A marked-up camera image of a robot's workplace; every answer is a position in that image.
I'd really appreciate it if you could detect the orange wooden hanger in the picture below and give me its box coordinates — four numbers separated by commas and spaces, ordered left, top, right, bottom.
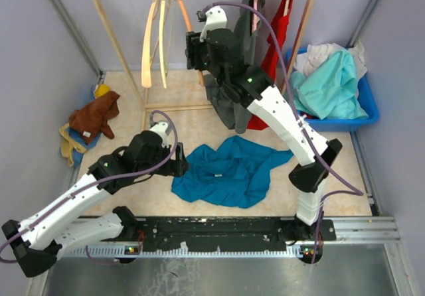
178, 0, 205, 86

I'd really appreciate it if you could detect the blue t shirt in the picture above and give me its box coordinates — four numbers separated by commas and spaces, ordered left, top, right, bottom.
171, 135, 293, 208

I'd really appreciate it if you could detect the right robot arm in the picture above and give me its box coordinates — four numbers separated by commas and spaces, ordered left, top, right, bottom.
185, 29, 342, 240

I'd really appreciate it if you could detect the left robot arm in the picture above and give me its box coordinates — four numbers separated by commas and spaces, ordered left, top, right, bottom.
1, 129, 189, 278

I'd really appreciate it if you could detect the grey t shirt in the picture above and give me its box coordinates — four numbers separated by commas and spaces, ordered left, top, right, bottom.
203, 9, 262, 134

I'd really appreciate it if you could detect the pink hanger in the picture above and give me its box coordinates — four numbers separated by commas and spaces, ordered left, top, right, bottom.
251, 0, 259, 33

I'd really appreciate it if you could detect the red t shirt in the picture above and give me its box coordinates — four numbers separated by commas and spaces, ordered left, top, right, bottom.
247, 0, 296, 131

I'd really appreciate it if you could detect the cream wooden hanger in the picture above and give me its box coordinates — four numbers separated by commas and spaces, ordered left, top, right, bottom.
158, 0, 172, 89

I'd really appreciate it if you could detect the light wooden hanger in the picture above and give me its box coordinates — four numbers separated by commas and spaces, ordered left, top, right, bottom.
141, 0, 159, 88

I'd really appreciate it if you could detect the brown cloth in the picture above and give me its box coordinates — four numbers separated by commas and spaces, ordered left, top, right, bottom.
68, 91, 120, 145

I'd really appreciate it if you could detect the blue cloth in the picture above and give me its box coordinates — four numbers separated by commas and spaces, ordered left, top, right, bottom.
65, 127, 100, 166

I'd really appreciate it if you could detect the yellow cloth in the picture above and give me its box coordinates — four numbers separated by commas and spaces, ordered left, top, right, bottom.
94, 84, 111, 99

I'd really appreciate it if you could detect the beige towel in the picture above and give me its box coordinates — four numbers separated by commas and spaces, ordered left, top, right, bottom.
59, 123, 77, 167

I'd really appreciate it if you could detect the turquoise cloth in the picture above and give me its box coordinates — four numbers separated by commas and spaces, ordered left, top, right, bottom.
290, 49, 369, 119

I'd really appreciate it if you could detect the wooden clothes rack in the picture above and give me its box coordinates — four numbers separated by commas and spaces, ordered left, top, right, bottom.
82, 0, 322, 130

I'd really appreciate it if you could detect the blue plastic bin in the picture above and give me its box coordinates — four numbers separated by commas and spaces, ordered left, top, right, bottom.
286, 47, 380, 133

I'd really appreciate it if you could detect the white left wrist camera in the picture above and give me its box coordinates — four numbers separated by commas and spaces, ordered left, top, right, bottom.
149, 121, 172, 146

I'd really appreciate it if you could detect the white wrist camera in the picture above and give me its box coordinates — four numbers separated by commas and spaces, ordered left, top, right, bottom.
149, 121, 172, 146
197, 5, 228, 42

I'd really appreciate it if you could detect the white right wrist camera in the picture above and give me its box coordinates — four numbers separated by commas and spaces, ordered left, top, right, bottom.
197, 5, 228, 42

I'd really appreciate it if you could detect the white toothed cable duct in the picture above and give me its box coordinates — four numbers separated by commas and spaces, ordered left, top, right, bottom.
59, 242, 325, 259

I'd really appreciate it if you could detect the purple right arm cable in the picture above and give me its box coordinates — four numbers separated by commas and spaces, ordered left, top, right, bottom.
212, 1, 365, 265

